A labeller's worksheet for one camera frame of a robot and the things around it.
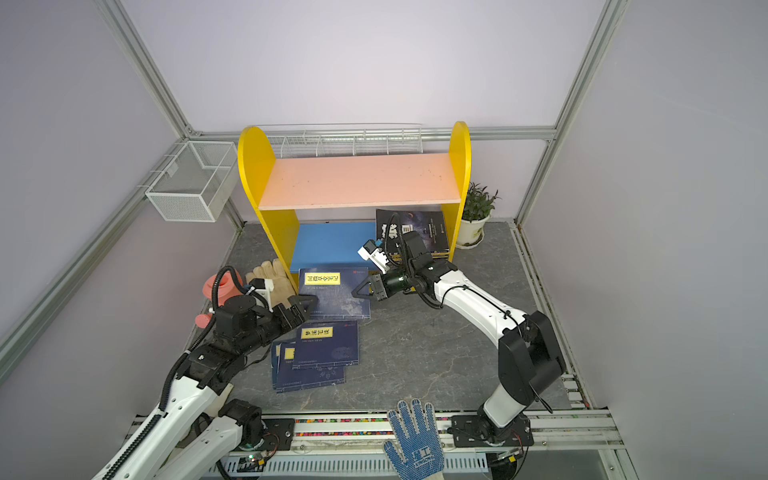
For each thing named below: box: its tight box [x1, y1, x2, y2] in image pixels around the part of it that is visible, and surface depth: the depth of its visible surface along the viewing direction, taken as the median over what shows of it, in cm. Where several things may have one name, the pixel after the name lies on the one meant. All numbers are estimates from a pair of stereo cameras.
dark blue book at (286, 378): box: [271, 341, 346, 393], surface depth 84 cm
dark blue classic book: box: [299, 267, 371, 319], surface depth 75 cm
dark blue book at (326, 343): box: [292, 320, 359, 369], surface depth 88 cm
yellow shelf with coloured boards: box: [238, 121, 472, 294], surface depth 77 cm
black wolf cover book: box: [376, 209, 449, 252], surface depth 89 cm
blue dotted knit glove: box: [384, 398, 445, 480], surface depth 74 cm
